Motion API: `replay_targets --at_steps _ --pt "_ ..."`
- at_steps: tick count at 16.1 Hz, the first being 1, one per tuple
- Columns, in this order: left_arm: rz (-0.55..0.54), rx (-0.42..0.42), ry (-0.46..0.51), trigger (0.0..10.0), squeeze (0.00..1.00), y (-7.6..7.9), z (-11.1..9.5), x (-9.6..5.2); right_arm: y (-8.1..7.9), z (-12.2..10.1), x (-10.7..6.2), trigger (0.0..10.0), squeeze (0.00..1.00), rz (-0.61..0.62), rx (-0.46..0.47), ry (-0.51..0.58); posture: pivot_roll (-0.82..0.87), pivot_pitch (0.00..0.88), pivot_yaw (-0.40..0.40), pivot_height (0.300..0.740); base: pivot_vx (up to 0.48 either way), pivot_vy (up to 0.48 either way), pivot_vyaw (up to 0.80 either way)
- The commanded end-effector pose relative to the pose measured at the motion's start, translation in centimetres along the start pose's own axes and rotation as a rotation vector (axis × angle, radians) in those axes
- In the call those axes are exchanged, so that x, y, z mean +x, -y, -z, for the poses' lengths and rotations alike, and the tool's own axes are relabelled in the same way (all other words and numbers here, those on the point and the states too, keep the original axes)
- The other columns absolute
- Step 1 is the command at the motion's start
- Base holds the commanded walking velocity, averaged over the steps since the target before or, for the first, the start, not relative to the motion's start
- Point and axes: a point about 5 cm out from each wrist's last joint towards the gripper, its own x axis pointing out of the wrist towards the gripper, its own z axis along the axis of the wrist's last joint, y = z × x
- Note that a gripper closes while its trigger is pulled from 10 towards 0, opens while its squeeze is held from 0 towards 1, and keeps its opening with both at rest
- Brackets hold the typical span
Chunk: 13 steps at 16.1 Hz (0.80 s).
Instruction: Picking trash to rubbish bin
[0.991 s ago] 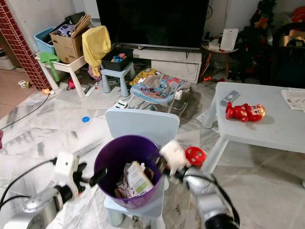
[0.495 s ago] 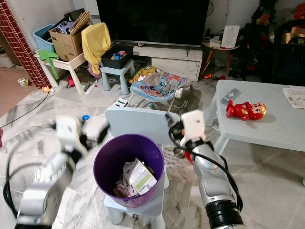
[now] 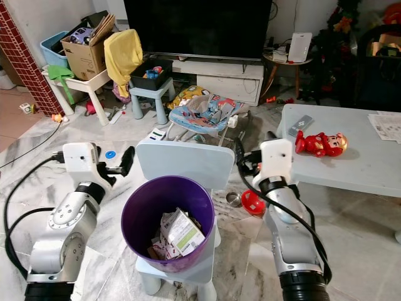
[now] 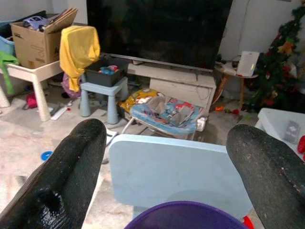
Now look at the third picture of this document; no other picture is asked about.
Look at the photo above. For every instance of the pale blue low table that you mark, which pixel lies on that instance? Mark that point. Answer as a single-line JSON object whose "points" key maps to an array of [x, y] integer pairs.
{"points": [[351, 172]]}

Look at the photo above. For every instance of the white green carton box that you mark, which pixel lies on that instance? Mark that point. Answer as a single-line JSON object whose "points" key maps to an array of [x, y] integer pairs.
{"points": [[185, 232]]}

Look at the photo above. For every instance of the white television cabinet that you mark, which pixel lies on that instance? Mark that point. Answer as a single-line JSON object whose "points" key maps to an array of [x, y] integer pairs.
{"points": [[232, 81]]}

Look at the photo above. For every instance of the small orange toy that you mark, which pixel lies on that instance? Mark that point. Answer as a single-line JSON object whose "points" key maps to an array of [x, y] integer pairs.
{"points": [[57, 118]]}

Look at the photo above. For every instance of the printed paper sheet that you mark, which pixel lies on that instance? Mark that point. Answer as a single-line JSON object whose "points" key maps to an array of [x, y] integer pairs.
{"points": [[387, 125]]}

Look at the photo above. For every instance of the blue patterned baby bouncer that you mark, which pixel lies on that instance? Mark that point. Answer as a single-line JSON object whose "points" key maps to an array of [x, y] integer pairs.
{"points": [[203, 113]]}

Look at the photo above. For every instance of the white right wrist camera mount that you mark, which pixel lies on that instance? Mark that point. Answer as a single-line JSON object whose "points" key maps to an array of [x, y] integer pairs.
{"points": [[277, 160]]}

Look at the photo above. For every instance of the small metal bowl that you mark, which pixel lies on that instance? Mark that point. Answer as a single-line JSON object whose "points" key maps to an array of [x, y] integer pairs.
{"points": [[234, 200]]}

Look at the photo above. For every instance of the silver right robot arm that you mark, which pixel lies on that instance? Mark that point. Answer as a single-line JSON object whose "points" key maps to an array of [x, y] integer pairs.
{"points": [[291, 238]]}

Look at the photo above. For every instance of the white green small box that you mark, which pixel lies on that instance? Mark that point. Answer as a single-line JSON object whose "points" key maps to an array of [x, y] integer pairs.
{"points": [[156, 135]]}

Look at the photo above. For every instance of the black flat television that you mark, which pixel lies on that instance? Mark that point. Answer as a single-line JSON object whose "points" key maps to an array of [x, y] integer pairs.
{"points": [[197, 28]]}

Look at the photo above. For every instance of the brown cardboard box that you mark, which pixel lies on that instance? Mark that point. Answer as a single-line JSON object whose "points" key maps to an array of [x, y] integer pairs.
{"points": [[84, 59]]}

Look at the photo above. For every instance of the round wooden side table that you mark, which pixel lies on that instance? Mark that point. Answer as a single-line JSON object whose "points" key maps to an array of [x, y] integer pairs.
{"points": [[282, 63]]}

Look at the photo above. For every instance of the small pale blue stool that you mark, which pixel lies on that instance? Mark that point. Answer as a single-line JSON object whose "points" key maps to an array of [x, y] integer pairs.
{"points": [[150, 95]]}

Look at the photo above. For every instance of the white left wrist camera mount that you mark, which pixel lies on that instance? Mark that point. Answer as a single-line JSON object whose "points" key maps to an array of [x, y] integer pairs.
{"points": [[80, 160]]}

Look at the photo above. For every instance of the light blue child chair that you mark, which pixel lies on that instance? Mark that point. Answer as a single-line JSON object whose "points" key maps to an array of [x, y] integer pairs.
{"points": [[191, 160]]}

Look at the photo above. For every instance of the decorated christmas tree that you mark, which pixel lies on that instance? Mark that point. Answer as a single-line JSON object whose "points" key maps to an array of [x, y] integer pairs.
{"points": [[338, 50]]}

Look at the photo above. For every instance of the red brick pattern column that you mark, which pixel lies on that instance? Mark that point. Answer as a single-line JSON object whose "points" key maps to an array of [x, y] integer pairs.
{"points": [[25, 63]]}

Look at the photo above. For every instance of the blue plastic basket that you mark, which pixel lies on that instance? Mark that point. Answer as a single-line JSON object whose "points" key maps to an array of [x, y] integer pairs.
{"points": [[51, 51]]}

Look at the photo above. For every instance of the red plush doll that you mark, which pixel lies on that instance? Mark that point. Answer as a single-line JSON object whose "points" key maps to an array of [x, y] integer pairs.
{"points": [[326, 143]]}

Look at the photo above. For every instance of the green cloth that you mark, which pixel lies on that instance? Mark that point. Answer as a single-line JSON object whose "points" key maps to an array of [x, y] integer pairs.
{"points": [[59, 74]]}

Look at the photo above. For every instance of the pink patterned wrapper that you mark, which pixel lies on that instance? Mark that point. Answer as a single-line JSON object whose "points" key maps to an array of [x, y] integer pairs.
{"points": [[158, 249]]}

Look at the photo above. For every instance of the grey remote control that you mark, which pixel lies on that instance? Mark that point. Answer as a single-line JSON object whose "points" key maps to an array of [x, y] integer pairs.
{"points": [[300, 125]]}

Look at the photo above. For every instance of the black chair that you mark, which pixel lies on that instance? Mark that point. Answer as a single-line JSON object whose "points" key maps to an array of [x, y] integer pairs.
{"points": [[379, 75]]}

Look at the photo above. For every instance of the white router box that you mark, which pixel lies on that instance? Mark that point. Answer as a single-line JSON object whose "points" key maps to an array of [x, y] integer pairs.
{"points": [[299, 47]]}

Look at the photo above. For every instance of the small white side table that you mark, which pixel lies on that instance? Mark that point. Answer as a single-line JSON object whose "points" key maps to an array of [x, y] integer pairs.
{"points": [[91, 84]]}

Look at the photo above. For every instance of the black tray with toys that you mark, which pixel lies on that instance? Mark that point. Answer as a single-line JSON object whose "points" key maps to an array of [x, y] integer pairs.
{"points": [[151, 78]]}

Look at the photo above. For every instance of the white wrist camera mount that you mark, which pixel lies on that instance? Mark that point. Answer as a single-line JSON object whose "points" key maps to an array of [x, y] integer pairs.
{"points": [[80, 160], [277, 160]]}

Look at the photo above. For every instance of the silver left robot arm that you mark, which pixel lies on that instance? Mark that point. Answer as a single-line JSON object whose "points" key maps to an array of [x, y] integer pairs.
{"points": [[59, 235]]}

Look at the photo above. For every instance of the yellow cloth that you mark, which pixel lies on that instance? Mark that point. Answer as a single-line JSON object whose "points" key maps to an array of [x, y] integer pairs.
{"points": [[122, 56]]}

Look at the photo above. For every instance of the purple plastic rubbish bin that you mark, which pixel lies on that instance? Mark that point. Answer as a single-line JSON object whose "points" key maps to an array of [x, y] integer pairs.
{"points": [[136, 207]]}

